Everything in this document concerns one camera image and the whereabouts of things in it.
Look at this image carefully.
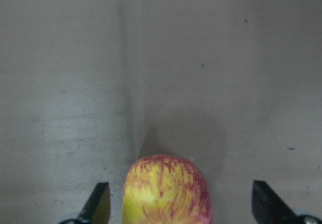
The red yellow apple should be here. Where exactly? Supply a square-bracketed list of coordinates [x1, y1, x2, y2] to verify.
[121, 155, 213, 223]

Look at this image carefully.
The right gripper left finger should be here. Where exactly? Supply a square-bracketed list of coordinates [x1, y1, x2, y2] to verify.
[60, 182, 111, 224]

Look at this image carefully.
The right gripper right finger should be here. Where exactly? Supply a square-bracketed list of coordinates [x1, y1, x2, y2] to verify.
[252, 180, 321, 224]

